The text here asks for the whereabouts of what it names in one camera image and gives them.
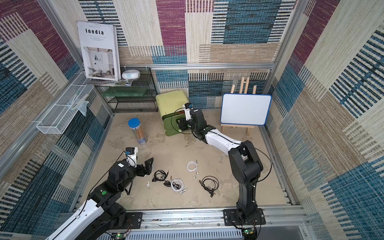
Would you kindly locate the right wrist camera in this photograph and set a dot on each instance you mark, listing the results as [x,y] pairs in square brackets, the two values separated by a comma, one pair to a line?
[187,108]

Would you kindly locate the white earphones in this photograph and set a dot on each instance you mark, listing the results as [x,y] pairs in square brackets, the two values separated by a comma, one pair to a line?
[192,166]
[177,185]

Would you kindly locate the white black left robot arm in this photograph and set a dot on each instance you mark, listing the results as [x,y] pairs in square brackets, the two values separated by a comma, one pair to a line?
[101,212]

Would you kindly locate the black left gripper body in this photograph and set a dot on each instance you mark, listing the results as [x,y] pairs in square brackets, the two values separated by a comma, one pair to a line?
[139,171]

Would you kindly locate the clear pencil tub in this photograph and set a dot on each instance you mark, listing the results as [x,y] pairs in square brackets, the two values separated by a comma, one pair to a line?
[136,127]

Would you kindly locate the Inedia magazine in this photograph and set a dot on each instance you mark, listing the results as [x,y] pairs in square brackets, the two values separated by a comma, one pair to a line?
[99,46]

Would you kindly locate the blue framed whiteboard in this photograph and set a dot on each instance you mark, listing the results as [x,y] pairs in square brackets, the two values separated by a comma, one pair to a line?
[245,109]

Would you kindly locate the white earphones left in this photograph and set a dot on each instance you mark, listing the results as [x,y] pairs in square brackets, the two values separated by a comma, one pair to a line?
[177,185]

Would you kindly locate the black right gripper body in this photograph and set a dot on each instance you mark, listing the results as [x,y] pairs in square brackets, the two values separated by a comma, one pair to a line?
[184,123]

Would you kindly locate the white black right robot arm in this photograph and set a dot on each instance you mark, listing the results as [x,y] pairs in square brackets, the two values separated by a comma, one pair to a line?
[246,165]

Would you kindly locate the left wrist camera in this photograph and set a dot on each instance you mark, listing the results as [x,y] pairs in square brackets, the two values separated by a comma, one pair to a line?
[131,156]

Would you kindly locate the black wire shelf rack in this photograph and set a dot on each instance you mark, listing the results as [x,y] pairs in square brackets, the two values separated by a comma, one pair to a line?
[137,96]

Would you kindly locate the green drawer cabinet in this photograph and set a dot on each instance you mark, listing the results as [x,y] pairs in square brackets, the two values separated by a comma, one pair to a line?
[170,106]

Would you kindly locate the white wire basket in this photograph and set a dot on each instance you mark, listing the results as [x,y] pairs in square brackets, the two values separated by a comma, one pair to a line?
[71,101]

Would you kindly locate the white oval device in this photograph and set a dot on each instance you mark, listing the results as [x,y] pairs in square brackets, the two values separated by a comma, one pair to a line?
[131,75]

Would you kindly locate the black braided earphones left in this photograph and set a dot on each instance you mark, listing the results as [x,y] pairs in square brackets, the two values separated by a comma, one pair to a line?
[161,176]

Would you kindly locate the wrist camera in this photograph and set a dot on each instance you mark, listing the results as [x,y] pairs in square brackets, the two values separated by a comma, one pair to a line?
[187,108]
[131,156]

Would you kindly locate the white earphones right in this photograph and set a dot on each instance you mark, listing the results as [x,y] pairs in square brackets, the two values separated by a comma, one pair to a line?
[192,166]

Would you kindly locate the black earphones right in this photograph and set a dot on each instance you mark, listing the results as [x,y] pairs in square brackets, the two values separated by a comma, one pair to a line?
[210,184]

